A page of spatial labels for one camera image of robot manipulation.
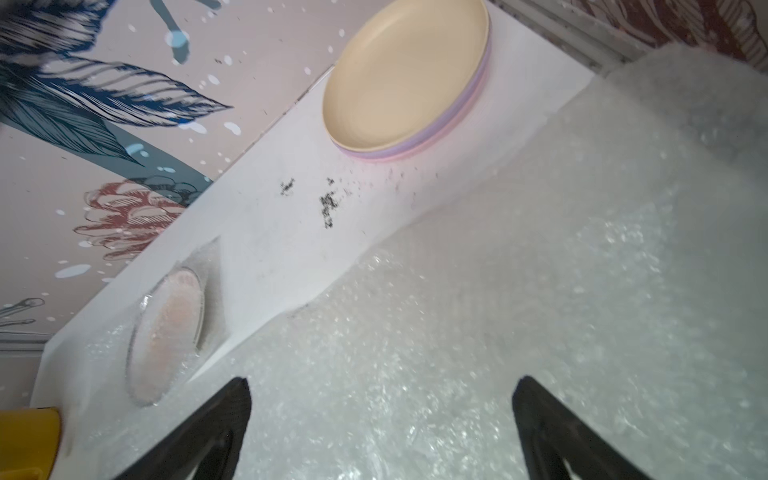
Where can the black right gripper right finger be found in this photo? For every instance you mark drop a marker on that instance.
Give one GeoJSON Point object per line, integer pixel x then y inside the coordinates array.
{"type": "Point", "coordinates": [557, 444]}

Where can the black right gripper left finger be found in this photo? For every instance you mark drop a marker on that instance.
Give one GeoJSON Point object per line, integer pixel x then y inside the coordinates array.
{"type": "Point", "coordinates": [206, 445]}

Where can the patterned plate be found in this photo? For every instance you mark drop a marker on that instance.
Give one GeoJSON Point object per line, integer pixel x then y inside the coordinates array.
{"type": "Point", "coordinates": [161, 339]}

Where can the pink dinner plate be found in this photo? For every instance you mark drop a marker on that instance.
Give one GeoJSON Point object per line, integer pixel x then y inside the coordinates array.
{"type": "Point", "coordinates": [403, 153]}

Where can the purple plate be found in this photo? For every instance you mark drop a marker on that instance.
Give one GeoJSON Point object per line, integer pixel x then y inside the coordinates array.
{"type": "Point", "coordinates": [482, 69]}

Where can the cream plate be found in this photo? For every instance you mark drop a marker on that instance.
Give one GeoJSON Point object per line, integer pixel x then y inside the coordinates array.
{"type": "Point", "coordinates": [403, 69]}

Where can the yellow pot with black lid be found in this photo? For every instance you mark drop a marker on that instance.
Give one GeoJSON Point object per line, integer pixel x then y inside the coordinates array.
{"type": "Point", "coordinates": [30, 441]}

